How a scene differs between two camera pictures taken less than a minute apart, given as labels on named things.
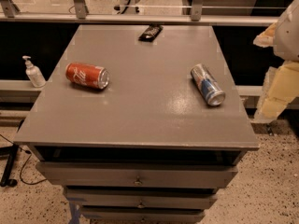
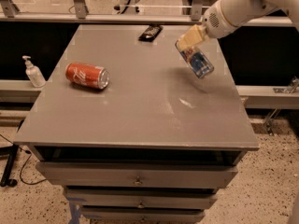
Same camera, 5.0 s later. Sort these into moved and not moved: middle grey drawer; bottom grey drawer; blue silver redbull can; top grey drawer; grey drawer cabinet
Moved: blue silver redbull can
Not moved: bottom grey drawer; top grey drawer; middle grey drawer; grey drawer cabinet
